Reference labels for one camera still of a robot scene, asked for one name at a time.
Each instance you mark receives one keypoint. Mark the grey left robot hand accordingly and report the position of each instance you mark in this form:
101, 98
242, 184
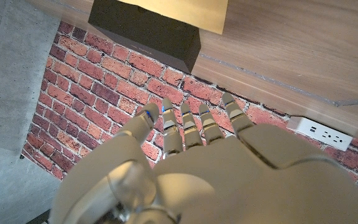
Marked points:
235, 183

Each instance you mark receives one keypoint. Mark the yellow manila envelope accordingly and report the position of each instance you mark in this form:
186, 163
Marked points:
191, 12

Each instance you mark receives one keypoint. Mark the black rectangular box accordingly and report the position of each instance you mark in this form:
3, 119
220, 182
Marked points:
148, 34

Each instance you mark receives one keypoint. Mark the white power strip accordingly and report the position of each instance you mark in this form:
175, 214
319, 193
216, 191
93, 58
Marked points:
322, 133

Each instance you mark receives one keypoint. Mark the printed brick backdrop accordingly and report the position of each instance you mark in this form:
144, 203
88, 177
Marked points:
89, 93

